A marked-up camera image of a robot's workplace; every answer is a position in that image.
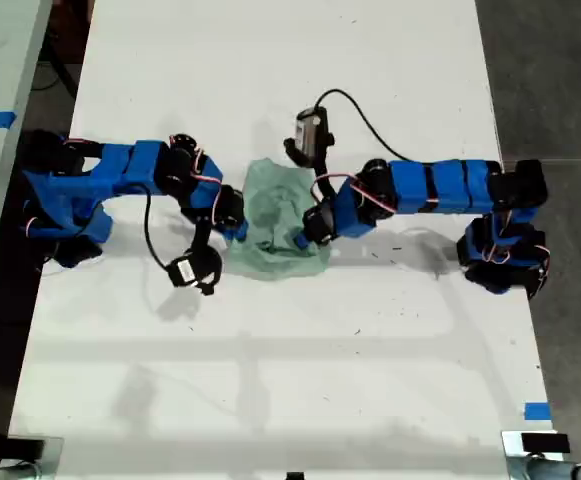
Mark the pale green T-shirt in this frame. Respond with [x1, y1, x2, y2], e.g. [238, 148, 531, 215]
[225, 156, 332, 283]

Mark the pale side table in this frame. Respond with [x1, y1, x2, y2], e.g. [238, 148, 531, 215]
[0, 0, 54, 321]

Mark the short blue tape strip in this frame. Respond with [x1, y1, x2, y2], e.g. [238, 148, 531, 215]
[523, 401, 553, 422]

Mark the small black box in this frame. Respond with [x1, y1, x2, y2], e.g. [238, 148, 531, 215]
[5, 438, 46, 459]
[520, 433, 571, 454]

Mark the black camera box white label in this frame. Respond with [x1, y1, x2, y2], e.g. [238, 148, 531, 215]
[166, 219, 224, 297]

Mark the thin black camera cable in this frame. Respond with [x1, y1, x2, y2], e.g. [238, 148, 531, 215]
[143, 191, 172, 270]

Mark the black camera box grey face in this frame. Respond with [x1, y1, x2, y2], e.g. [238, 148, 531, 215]
[283, 106, 335, 202]

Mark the long black camera cable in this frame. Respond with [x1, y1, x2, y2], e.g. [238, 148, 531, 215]
[316, 88, 415, 164]

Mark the dark floor cable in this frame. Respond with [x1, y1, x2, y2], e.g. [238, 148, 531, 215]
[32, 29, 80, 99]

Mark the metal table bracket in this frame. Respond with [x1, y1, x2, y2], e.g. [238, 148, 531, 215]
[0, 435, 65, 480]
[500, 429, 580, 480]

